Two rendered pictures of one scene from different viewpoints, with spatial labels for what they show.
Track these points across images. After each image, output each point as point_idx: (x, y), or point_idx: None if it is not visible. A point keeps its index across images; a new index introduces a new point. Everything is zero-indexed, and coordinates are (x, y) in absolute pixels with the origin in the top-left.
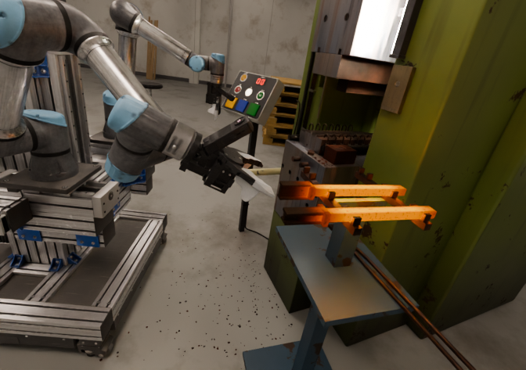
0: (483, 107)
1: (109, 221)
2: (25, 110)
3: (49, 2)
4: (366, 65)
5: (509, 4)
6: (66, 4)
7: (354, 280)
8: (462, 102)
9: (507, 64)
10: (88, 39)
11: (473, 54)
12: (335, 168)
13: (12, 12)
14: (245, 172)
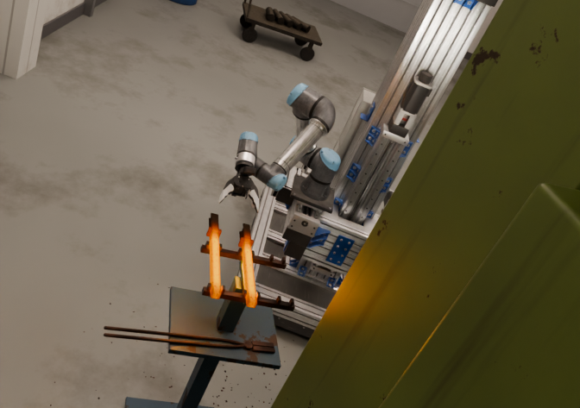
0: (357, 360)
1: (299, 243)
2: (327, 148)
3: (315, 97)
4: None
5: (395, 244)
6: (323, 101)
7: (201, 323)
8: (343, 318)
9: (387, 328)
10: (312, 118)
11: (360, 268)
12: None
13: (293, 95)
14: (228, 185)
